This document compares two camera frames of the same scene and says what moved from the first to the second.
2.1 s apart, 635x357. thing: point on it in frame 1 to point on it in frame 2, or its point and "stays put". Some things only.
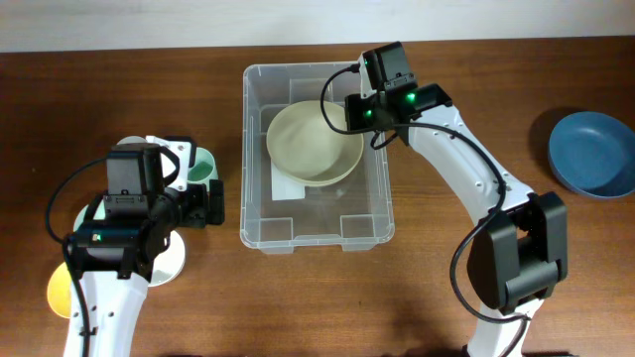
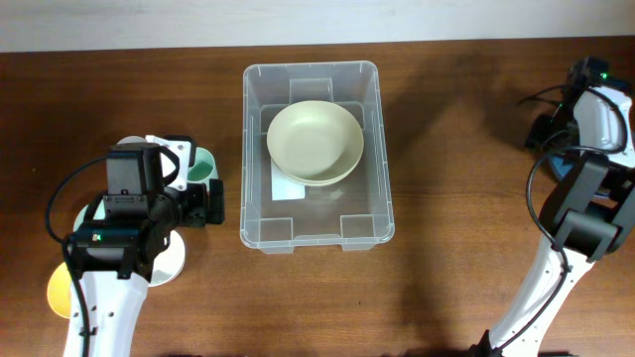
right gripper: x=352 y=118 to x=536 y=132
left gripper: x=199 y=215 stays put
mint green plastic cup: x=204 y=169 stays put
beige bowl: x=315 y=161 stays put
